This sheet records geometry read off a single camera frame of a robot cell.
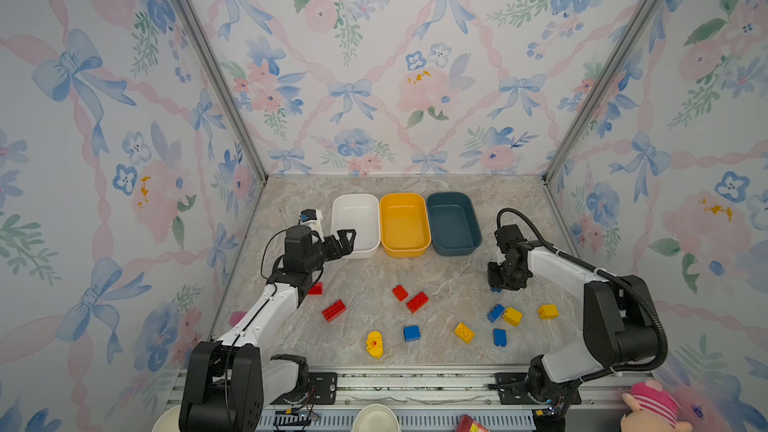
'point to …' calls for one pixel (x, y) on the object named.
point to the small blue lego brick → (496, 289)
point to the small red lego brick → (400, 292)
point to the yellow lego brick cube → (513, 316)
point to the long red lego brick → (334, 311)
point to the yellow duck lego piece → (374, 344)
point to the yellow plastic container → (405, 225)
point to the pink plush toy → (655, 410)
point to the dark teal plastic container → (453, 223)
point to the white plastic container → (358, 212)
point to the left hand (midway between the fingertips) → (344, 232)
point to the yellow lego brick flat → (464, 333)
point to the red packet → (467, 424)
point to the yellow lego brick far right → (548, 311)
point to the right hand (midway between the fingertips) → (495, 281)
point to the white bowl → (376, 418)
